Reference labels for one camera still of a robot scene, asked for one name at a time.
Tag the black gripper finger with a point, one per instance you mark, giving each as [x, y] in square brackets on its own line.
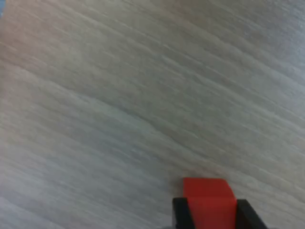
[183, 214]
[250, 217]

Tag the red cube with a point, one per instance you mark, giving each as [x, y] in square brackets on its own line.
[209, 202]

